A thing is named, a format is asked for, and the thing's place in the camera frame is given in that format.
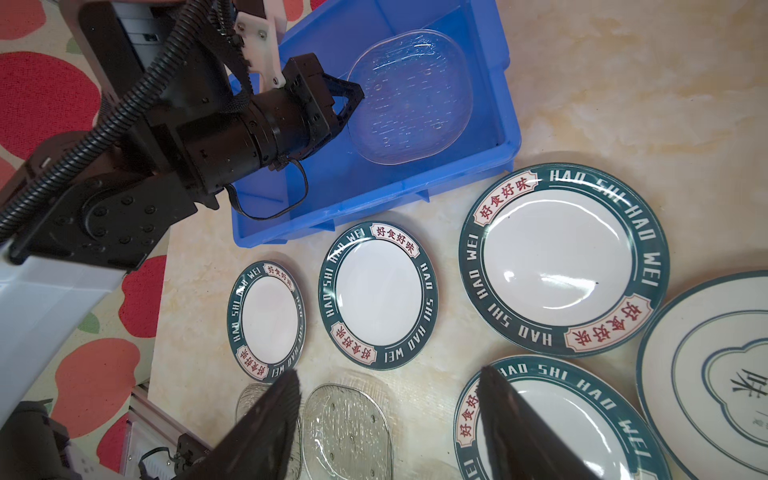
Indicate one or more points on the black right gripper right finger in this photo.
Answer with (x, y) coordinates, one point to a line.
(520, 444)

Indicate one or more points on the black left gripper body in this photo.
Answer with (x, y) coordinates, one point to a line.
(307, 88)

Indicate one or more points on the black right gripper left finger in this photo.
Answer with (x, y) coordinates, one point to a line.
(259, 446)

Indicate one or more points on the medium green rimmed plate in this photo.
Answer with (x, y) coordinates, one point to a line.
(378, 295)

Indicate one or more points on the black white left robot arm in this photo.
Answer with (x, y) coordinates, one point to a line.
(195, 98)

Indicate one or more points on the blue plastic bin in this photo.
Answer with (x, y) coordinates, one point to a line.
(337, 185)

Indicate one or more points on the clear glass plate small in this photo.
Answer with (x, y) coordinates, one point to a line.
(247, 399)

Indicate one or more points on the large green rimmed plate lower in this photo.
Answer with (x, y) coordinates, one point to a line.
(595, 421)

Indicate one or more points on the large green rimmed plate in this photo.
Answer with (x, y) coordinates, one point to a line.
(595, 421)
(564, 260)

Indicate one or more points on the small green rimmed plate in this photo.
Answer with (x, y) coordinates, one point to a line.
(266, 321)

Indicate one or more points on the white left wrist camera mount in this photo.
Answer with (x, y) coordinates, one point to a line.
(261, 25)

